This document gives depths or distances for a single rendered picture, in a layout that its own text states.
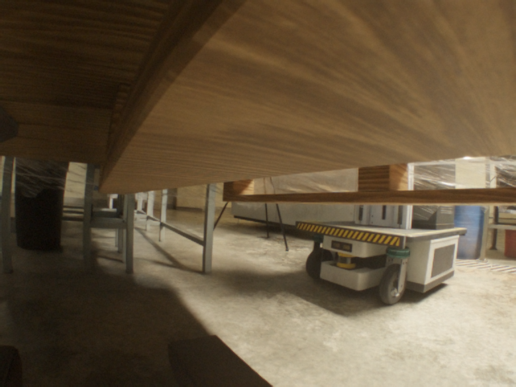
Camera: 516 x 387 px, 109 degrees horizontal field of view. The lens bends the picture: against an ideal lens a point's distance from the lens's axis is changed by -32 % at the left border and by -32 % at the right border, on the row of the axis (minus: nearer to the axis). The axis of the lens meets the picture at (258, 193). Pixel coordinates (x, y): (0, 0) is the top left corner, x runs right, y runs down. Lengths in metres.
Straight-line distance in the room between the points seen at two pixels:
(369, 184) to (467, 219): 2.10
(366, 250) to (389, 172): 0.66
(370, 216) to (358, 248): 0.41
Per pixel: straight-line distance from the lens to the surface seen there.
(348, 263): 1.28
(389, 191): 0.59
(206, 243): 1.45
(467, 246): 2.68
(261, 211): 3.81
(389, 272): 1.18
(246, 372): 0.53
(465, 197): 0.53
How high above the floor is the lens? 0.42
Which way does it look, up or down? 2 degrees up
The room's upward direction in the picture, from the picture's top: 4 degrees clockwise
